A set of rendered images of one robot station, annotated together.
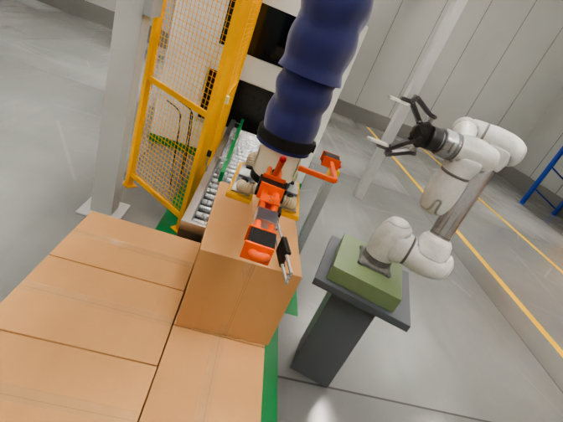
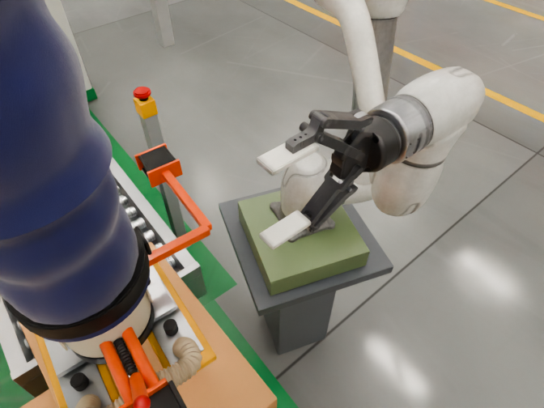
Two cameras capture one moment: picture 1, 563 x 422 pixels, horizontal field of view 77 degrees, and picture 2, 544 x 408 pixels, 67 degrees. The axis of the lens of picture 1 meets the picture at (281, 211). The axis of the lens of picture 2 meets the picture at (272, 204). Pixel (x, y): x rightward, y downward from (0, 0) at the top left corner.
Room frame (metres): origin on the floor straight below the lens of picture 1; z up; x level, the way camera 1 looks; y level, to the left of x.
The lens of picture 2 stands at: (0.85, -0.02, 1.96)
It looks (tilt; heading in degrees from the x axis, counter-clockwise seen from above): 48 degrees down; 332
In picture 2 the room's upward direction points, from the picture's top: straight up
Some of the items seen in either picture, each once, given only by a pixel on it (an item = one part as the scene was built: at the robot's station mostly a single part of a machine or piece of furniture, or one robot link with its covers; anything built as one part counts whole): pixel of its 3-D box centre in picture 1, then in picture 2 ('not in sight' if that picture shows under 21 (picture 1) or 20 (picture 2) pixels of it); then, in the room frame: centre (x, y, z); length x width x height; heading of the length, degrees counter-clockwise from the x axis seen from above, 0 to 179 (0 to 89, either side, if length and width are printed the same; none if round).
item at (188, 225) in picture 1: (239, 240); (116, 318); (1.73, 0.16, 0.58); 0.70 x 0.03 x 0.06; 101
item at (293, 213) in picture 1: (288, 192); (157, 305); (1.36, 0.00, 1.14); 0.34 x 0.10 x 0.05; 8
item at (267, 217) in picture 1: (265, 220); not in sight; (0.89, 0.03, 1.24); 0.07 x 0.07 x 0.04; 8
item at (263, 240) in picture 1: (258, 244); not in sight; (0.75, 0.02, 1.24); 0.08 x 0.07 x 0.05; 8
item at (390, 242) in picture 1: (391, 238); (308, 184); (1.64, -0.57, 1.01); 0.18 x 0.16 x 0.22; 76
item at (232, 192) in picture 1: (245, 177); (70, 354); (1.34, 0.19, 1.14); 0.34 x 0.10 x 0.05; 8
